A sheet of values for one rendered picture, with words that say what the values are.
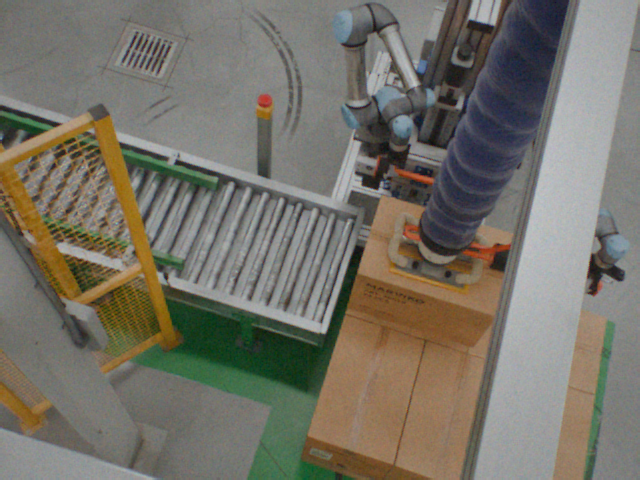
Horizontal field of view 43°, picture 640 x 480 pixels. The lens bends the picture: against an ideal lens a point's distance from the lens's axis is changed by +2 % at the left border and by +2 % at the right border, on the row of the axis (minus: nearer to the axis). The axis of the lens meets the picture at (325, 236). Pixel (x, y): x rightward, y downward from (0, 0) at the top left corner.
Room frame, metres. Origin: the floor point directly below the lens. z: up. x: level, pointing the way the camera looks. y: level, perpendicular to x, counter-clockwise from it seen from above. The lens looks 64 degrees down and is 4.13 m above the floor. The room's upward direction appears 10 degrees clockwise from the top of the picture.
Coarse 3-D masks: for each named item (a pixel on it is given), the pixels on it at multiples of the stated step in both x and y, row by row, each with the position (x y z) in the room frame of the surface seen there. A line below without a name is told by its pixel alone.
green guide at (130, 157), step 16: (0, 112) 2.07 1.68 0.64; (16, 128) 2.04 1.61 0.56; (32, 128) 2.03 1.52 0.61; (48, 128) 2.03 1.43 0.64; (80, 144) 1.99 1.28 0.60; (96, 144) 1.98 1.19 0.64; (128, 160) 1.95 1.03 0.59; (144, 160) 1.94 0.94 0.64; (176, 176) 1.92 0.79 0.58; (192, 176) 1.91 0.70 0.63; (208, 176) 1.92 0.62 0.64
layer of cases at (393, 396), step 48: (384, 336) 1.28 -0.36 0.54; (432, 336) 1.32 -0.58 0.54; (576, 336) 1.45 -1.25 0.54; (336, 384) 1.02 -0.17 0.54; (384, 384) 1.06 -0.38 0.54; (432, 384) 1.10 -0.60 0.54; (576, 384) 1.22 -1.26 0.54; (336, 432) 0.81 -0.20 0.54; (384, 432) 0.84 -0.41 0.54; (432, 432) 0.88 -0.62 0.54; (576, 432) 1.00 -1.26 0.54
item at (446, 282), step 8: (408, 256) 1.45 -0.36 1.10; (392, 264) 1.40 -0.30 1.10; (408, 264) 1.41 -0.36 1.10; (416, 264) 1.41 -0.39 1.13; (392, 272) 1.37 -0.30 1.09; (400, 272) 1.37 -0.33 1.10; (408, 272) 1.38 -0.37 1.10; (416, 272) 1.38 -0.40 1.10; (448, 272) 1.40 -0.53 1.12; (456, 272) 1.41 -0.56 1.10; (464, 272) 1.42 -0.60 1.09; (424, 280) 1.36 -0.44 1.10; (432, 280) 1.36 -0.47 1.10; (440, 280) 1.37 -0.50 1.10; (448, 280) 1.37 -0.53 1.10; (448, 288) 1.34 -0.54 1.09; (456, 288) 1.35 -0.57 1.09; (464, 288) 1.35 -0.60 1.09
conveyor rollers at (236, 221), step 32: (0, 128) 2.03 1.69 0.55; (32, 160) 1.89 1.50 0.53; (64, 160) 1.91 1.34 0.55; (32, 192) 1.71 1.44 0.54; (96, 192) 1.77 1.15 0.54; (192, 192) 1.86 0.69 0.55; (224, 192) 1.90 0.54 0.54; (96, 224) 1.60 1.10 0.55; (160, 224) 1.66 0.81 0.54; (192, 224) 1.69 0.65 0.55; (256, 224) 1.75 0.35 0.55; (288, 224) 1.78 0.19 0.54; (352, 224) 1.84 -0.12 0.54; (224, 256) 1.55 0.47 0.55; (256, 256) 1.58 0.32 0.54; (320, 256) 1.63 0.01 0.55; (224, 288) 1.38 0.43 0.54; (288, 288) 1.44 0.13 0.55; (320, 320) 1.31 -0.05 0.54
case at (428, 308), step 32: (384, 224) 1.59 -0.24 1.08; (384, 256) 1.44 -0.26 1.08; (416, 256) 1.47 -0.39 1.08; (352, 288) 1.34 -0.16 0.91; (384, 288) 1.32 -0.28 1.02; (416, 288) 1.32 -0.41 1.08; (480, 288) 1.37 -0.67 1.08; (416, 320) 1.30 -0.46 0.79; (448, 320) 1.28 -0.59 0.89; (480, 320) 1.27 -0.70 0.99
